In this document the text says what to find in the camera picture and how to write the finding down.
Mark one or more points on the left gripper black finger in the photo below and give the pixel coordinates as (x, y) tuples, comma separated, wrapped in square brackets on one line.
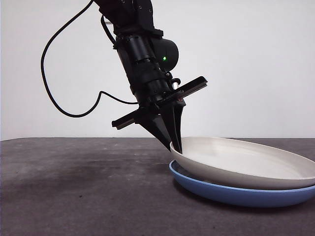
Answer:
[(177, 127), (155, 127)]

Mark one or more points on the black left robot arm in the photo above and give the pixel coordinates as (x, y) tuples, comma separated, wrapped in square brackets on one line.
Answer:
[(137, 49)]

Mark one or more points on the blue round plate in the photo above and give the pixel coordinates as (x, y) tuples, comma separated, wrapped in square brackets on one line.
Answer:
[(221, 194)]

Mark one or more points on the white round plate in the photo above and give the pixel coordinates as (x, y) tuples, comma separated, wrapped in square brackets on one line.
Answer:
[(236, 159)]

